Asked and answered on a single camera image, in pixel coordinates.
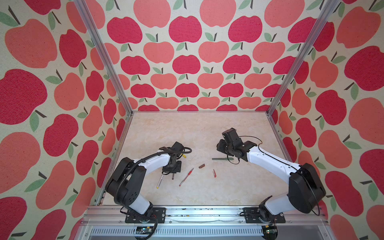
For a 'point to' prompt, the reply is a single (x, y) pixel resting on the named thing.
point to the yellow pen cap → (184, 156)
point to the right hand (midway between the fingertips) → (221, 145)
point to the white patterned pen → (173, 177)
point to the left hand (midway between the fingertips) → (178, 171)
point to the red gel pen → (188, 174)
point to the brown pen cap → (202, 166)
